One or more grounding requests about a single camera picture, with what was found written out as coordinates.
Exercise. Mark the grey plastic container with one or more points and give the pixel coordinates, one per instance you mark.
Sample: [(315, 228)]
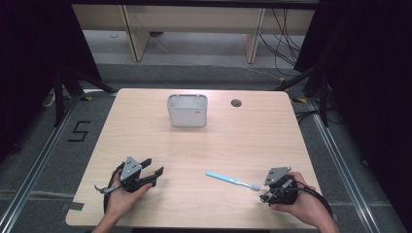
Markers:
[(187, 110)]

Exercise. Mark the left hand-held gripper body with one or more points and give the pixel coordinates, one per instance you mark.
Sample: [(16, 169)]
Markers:
[(130, 170)]

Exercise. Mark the black metal stand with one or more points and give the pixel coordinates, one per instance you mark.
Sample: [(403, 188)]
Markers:
[(60, 97), (324, 93)]

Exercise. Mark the person's right hand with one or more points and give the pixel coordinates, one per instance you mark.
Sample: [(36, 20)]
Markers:
[(306, 204)]

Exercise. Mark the metal floor rail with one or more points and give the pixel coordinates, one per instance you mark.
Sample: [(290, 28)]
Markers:
[(343, 168), (35, 161)]

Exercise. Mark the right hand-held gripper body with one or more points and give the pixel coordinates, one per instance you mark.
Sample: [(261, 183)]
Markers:
[(280, 189)]

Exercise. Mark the person's left hand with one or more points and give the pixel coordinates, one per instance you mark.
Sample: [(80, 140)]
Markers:
[(124, 200)]

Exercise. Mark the black tape strip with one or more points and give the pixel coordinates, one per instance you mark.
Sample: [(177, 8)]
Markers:
[(73, 206)]

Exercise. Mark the light blue toothbrush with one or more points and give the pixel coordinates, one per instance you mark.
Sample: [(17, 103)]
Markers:
[(231, 180)]

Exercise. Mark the dark curtain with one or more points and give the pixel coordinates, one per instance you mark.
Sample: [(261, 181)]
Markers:
[(32, 64), (372, 81)]

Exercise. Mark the beige wooden furniture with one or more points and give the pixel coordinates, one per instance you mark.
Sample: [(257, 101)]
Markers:
[(194, 19)]

